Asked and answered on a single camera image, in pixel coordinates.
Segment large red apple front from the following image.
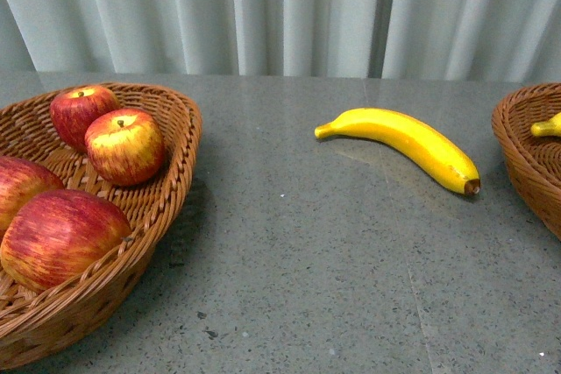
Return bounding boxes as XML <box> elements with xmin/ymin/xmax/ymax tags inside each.
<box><xmin>1</xmin><ymin>189</ymin><xmax>131</xmax><ymax>293</ymax></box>

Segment red yellow apple sideways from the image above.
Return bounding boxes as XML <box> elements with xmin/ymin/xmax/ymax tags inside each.
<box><xmin>1</xmin><ymin>156</ymin><xmax>65</xmax><ymax>236</ymax></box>

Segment yellow banana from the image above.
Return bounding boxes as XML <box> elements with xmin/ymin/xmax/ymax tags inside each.
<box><xmin>530</xmin><ymin>113</ymin><xmax>561</xmax><ymax>138</ymax></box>
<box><xmin>314</xmin><ymin>108</ymin><xmax>480</xmax><ymax>196</ymax></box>

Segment red yellow apple back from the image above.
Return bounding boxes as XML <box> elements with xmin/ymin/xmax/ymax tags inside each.
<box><xmin>84</xmin><ymin>108</ymin><xmax>166</xmax><ymax>187</ymax></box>

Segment grey pleated curtain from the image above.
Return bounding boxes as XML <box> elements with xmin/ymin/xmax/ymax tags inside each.
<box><xmin>1</xmin><ymin>0</ymin><xmax>560</xmax><ymax>82</ymax></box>

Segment dark red apple back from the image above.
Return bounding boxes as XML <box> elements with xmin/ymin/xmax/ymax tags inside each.
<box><xmin>50</xmin><ymin>85</ymin><xmax>121</xmax><ymax>152</ymax></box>

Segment brown wicker basket right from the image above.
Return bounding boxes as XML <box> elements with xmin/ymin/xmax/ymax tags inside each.
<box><xmin>491</xmin><ymin>82</ymin><xmax>560</xmax><ymax>236</ymax></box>

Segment brown wicker basket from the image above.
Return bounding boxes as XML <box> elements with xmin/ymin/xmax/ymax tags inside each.
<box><xmin>491</xmin><ymin>82</ymin><xmax>560</xmax><ymax>236</ymax></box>
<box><xmin>1</xmin><ymin>81</ymin><xmax>202</xmax><ymax>370</ymax></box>

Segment brown wicker basket left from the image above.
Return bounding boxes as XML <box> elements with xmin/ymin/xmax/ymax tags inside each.
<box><xmin>1</xmin><ymin>81</ymin><xmax>202</xmax><ymax>370</ymax></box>

